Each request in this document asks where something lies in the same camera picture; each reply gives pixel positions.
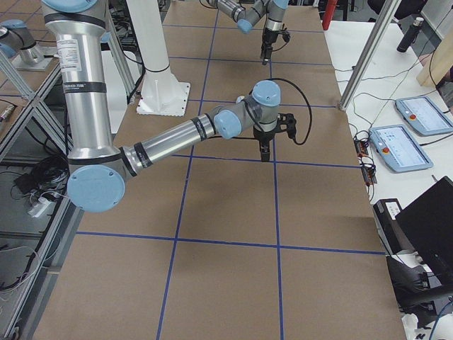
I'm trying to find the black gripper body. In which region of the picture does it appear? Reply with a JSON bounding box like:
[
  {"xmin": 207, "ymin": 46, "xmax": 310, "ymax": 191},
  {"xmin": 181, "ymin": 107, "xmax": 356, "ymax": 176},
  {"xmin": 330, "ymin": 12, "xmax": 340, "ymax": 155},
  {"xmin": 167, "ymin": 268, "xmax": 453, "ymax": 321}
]
[
  {"xmin": 253, "ymin": 126, "xmax": 275, "ymax": 142},
  {"xmin": 262, "ymin": 29, "xmax": 279, "ymax": 45}
]

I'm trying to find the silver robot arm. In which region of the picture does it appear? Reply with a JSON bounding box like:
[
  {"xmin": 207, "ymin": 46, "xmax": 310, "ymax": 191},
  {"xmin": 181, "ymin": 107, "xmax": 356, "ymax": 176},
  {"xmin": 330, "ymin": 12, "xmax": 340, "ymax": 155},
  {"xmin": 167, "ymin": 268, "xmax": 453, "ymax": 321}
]
[
  {"xmin": 42, "ymin": 1, "xmax": 280, "ymax": 213},
  {"xmin": 200, "ymin": 0, "xmax": 290, "ymax": 65}
]

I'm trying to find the red cylinder bottle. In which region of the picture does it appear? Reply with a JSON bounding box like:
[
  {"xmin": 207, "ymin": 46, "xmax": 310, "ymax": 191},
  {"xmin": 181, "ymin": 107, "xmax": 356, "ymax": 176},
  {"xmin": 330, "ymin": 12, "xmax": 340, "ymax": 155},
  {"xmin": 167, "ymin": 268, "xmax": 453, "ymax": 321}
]
[{"xmin": 322, "ymin": 0, "xmax": 338, "ymax": 30}]

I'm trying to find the near blue teach pendant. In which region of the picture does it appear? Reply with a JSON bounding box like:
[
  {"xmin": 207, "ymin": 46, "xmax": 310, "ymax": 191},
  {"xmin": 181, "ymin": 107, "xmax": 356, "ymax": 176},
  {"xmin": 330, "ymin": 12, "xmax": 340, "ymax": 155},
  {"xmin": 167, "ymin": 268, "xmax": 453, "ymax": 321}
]
[{"xmin": 369, "ymin": 125, "xmax": 434, "ymax": 173}]

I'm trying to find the blue teach pendant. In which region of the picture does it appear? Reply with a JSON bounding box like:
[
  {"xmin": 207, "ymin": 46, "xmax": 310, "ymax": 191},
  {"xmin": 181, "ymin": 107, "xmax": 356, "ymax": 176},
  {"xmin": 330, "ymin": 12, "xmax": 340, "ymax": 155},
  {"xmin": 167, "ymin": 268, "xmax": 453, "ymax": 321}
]
[
  {"xmin": 395, "ymin": 96, "xmax": 452, "ymax": 136},
  {"xmin": 369, "ymin": 125, "xmax": 434, "ymax": 173}
]

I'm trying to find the black power box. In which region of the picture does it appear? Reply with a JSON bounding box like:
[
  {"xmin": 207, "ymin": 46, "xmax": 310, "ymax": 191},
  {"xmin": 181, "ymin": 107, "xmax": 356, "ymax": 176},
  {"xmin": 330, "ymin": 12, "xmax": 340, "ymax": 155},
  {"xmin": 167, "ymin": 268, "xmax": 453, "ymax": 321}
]
[{"xmin": 372, "ymin": 198, "xmax": 404, "ymax": 254}]

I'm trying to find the black water bottle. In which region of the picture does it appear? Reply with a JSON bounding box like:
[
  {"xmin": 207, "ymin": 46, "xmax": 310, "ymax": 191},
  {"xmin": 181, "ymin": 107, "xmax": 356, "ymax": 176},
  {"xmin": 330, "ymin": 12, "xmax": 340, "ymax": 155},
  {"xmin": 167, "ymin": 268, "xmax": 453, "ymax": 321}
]
[{"xmin": 396, "ymin": 16, "xmax": 425, "ymax": 52}]

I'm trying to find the far blue teach pendant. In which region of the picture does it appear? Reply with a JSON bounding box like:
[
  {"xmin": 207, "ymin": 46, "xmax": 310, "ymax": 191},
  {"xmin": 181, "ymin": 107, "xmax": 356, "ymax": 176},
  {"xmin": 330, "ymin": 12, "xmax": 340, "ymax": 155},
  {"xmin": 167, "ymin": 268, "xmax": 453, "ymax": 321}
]
[{"xmin": 395, "ymin": 96, "xmax": 452, "ymax": 136}]

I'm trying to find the wooden board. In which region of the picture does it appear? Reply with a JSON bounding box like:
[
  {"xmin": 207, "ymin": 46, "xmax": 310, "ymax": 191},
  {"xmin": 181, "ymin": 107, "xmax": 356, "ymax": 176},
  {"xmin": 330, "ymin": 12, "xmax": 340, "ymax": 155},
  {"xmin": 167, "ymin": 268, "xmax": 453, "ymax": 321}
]
[{"xmin": 416, "ymin": 29, "xmax": 452, "ymax": 87}]

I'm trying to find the black laptop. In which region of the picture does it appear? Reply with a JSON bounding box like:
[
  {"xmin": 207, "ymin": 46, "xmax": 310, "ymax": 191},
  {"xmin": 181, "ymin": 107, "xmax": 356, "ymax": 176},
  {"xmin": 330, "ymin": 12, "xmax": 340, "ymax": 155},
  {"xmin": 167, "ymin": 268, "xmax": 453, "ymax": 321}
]
[{"xmin": 396, "ymin": 176, "xmax": 452, "ymax": 285}]

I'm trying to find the white power strip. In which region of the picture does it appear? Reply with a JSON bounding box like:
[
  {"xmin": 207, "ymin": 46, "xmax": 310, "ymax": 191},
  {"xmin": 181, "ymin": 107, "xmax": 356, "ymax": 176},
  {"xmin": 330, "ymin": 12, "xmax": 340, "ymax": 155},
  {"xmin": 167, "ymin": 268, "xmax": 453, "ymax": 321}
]
[{"xmin": 28, "ymin": 197, "xmax": 51, "ymax": 218}]

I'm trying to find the black camera cable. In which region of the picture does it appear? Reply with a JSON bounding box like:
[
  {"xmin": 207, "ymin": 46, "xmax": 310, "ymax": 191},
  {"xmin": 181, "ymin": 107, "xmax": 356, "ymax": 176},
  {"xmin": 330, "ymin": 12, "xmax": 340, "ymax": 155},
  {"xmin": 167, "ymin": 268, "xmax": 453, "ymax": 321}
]
[
  {"xmin": 268, "ymin": 78, "xmax": 313, "ymax": 146},
  {"xmin": 272, "ymin": 21, "xmax": 292, "ymax": 52}
]

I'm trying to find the black electronics board with wires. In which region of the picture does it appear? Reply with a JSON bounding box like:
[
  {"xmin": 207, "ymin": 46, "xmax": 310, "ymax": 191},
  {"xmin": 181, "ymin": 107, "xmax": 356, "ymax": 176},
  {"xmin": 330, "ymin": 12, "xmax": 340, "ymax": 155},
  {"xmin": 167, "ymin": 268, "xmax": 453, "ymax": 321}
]
[{"xmin": 353, "ymin": 130, "xmax": 377, "ymax": 187}]

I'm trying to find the white camera pole with base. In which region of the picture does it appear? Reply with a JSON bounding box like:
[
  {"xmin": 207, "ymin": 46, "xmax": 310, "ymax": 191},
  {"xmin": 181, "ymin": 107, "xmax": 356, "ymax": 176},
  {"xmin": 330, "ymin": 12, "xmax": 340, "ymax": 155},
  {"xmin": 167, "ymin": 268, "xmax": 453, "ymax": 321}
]
[{"xmin": 127, "ymin": 0, "xmax": 190, "ymax": 116}]

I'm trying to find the aluminium frame post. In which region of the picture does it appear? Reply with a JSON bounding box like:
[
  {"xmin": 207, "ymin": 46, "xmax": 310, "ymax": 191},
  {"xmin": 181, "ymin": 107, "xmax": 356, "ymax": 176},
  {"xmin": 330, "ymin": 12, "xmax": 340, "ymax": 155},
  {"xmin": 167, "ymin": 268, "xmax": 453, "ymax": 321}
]
[{"xmin": 338, "ymin": 0, "xmax": 401, "ymax": 111}]

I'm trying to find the grey robot base mount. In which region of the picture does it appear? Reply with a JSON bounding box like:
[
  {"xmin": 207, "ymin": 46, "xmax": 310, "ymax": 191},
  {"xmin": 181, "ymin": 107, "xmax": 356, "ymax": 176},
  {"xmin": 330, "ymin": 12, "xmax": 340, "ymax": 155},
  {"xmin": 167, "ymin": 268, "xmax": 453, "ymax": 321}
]
[{"xmin": 1, "ymin": 19, "xmax": 57, "ymax": 71}]

